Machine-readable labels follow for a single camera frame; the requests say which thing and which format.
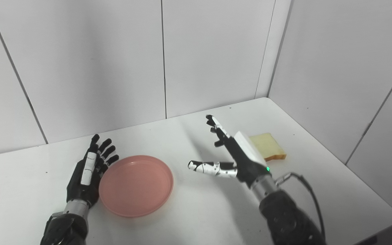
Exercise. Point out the slice of white bread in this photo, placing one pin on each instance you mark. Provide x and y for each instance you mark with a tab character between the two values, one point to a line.
267	146

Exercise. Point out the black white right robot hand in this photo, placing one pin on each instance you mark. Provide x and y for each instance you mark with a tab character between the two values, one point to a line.
247	163

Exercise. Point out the pink round plate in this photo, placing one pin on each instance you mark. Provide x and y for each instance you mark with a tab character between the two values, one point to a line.
136	185

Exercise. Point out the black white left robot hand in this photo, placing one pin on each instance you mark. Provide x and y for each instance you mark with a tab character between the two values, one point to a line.
80	185

